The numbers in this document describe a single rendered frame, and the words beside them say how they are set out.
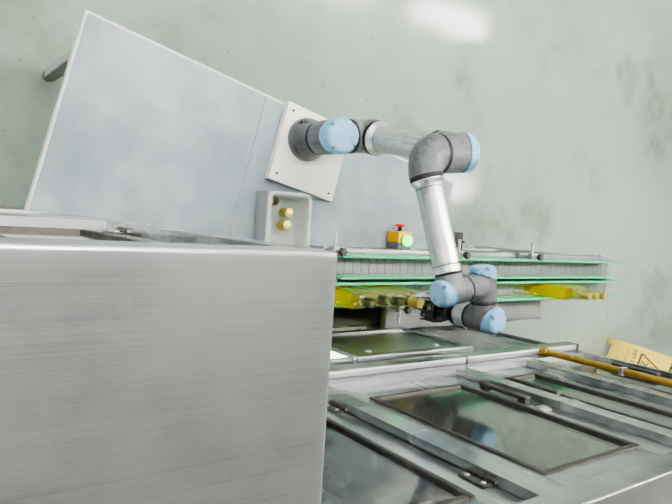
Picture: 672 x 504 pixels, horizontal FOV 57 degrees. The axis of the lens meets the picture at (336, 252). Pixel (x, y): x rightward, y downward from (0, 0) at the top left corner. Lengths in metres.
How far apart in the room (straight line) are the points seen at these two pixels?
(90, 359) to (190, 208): 1.53
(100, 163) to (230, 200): 0.43
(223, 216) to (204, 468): 1.55
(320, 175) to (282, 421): 1.68
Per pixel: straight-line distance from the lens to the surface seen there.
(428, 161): 1.71
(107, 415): 0.55
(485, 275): 1.77
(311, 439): 0.65
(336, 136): 2.02
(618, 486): 1.18
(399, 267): 2.36
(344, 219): 2.34
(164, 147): 2.01
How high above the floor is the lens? 2.64
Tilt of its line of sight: 54 degrees down
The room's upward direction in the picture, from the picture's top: 98 degrees clockwise
